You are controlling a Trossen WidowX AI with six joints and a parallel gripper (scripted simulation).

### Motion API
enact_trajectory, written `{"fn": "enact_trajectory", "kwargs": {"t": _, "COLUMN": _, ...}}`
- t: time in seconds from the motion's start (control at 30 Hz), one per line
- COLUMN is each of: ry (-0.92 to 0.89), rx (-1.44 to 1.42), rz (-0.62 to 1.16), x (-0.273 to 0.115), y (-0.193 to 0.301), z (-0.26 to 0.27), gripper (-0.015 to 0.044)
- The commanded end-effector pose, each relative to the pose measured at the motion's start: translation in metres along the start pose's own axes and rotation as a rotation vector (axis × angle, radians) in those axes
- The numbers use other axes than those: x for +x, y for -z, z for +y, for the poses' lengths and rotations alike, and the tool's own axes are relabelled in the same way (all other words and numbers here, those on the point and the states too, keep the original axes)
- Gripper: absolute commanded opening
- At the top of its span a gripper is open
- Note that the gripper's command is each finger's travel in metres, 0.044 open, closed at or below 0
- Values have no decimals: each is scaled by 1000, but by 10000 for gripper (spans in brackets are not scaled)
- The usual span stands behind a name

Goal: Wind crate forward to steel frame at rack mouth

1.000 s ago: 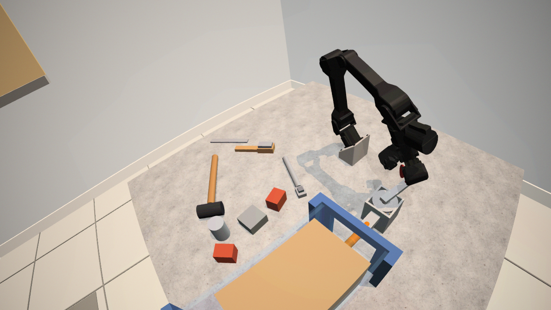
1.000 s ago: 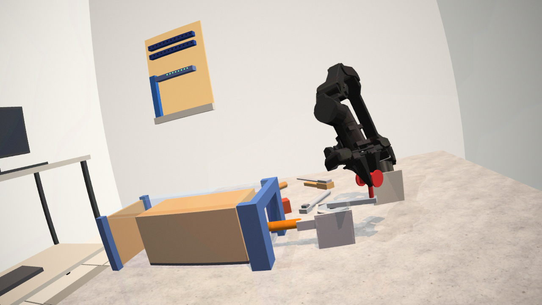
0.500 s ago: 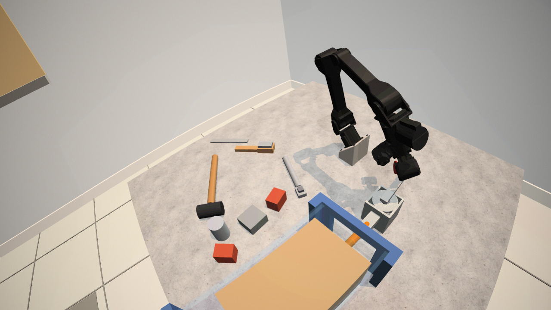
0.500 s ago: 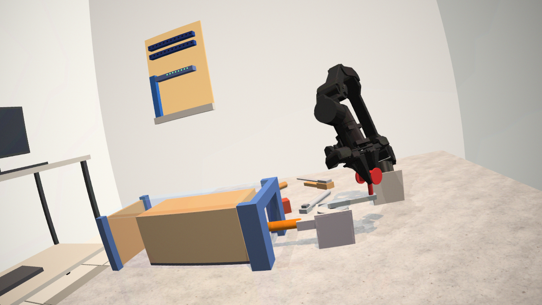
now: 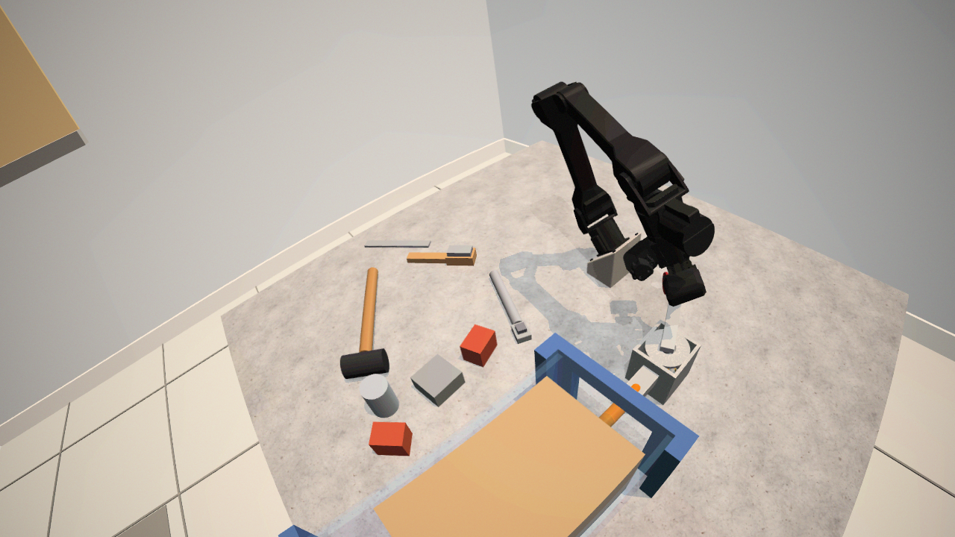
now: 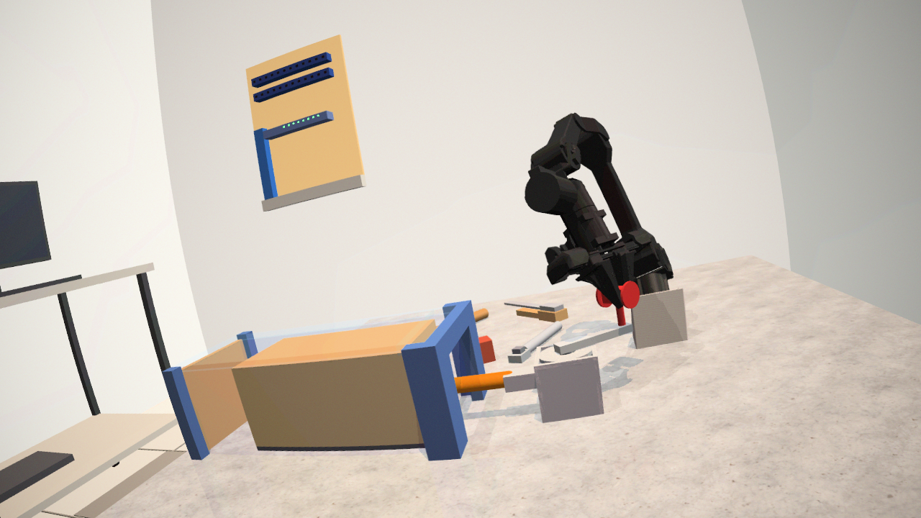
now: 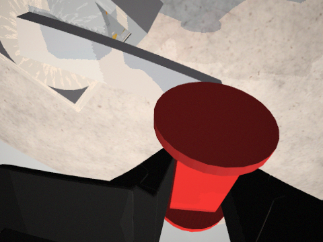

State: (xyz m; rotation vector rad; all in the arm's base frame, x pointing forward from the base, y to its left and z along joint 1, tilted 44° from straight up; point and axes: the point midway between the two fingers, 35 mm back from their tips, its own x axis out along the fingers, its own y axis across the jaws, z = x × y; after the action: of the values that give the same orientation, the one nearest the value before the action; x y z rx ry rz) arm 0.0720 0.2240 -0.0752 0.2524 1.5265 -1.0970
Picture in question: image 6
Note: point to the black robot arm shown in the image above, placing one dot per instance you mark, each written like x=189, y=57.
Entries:
x=583, y=140

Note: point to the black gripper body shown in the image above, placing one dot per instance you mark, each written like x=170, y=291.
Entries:
x=592, y=239

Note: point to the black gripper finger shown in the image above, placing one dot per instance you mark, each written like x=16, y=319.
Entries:
x=601, y=276
x=624, y=268

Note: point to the blue u-shaped frame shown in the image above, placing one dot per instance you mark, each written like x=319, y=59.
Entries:
x=460, y=324

